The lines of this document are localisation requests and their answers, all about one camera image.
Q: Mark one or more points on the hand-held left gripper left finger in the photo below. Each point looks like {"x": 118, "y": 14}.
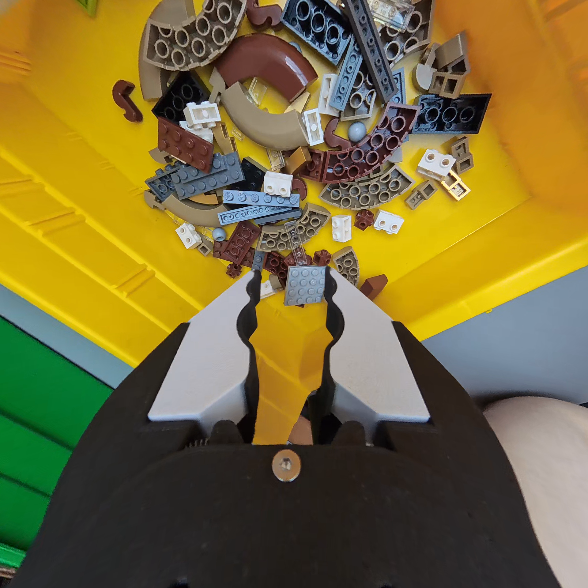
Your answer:
{"x": 202, "y": 367}

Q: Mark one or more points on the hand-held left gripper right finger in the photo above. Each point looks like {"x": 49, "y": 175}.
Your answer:
{"x": 376, "y": 367}

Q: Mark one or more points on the grey square studded plate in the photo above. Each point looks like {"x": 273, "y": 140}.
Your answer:
{"x": 304, "y": 285}

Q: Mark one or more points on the yellow plastic bin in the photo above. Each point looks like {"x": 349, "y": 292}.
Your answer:
{"x": 69, "y": 206}

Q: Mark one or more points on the pile of toy bricks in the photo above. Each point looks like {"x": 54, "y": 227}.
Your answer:
{"x": 285, "y": 115}

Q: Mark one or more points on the green plastic bin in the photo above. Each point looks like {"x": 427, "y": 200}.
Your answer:
{"x": 36, "y": 413}

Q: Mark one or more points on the person's beige trouser leg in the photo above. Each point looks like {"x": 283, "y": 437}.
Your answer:
{"x": 551, "y": 482}

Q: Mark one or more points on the reddish brown hook-shaped brick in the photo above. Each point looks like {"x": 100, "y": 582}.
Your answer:
{"x": 127, "y": 101}

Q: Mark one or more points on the lime green brick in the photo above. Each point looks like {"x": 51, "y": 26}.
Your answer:
{"x": 87, "y": 4}

